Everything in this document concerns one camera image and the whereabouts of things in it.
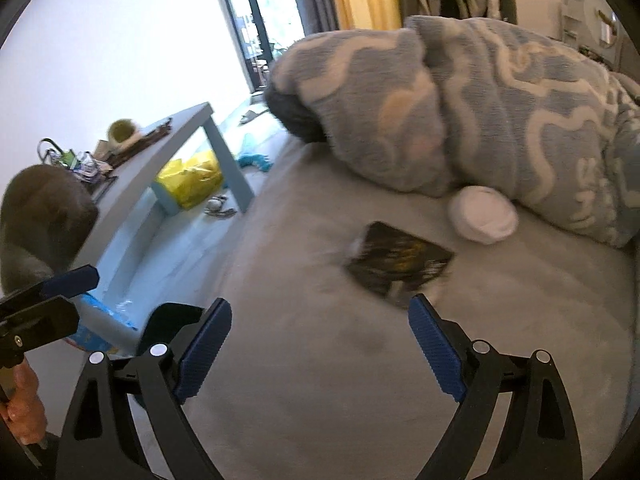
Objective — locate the teal floor toy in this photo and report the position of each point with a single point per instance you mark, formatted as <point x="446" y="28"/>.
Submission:
<point x="255" y="157"/>

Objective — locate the person's dark clothing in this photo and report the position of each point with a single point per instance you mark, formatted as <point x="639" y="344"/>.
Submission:
<point x="25" y="460"/>

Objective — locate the white round fabric bundle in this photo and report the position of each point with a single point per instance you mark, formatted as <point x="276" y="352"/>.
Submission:
<point x="482" y="216"/>

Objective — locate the yellow plastic bag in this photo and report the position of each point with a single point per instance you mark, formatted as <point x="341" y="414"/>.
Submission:
<point x="190" y="180"/>

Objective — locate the person's left hand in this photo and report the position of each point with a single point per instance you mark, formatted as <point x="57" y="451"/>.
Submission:
<point x="27" y="410"/>

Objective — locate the dark brown wooden item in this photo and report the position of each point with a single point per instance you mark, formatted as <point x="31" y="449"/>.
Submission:
<point x="155" y="131"/>

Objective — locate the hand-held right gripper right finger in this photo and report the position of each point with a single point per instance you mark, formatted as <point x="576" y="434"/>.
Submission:
<point x="435" y="347"/>

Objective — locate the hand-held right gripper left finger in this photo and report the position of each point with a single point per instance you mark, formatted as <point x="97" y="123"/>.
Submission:
<point x="206" y="345"/>

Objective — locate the blue printed fleece blanket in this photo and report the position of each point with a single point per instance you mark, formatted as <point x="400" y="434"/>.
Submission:
<point x="450" y="110"/>

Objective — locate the light blue table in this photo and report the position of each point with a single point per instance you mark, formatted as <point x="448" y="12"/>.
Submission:
<point x="150" y="170"/>

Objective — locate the round wall lamp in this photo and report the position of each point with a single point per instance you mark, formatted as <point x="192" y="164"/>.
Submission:
<point x="600" y="15"/>

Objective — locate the blue printed bag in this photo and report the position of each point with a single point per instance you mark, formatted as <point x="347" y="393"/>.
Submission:
<point x="97" y="330"/>

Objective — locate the black printed packet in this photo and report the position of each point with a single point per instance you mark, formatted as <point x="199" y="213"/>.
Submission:
<point x="395" y="260"/>

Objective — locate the small floor toy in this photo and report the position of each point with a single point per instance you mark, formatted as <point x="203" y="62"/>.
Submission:
<point x="218" y="206"/>

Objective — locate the grey cat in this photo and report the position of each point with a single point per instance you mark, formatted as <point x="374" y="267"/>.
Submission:
<point x="40" y="225"/>

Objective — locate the white wall shelf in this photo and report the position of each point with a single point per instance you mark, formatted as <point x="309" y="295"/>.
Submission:
<point x="571" y="22"/>

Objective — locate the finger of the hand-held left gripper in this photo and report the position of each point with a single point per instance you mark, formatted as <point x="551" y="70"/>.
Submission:
<point x="45" y="322"/>
<point x="70" y="280"/>

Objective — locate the black framed window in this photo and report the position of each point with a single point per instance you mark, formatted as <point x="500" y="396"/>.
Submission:
<point x="250" y="25"/>

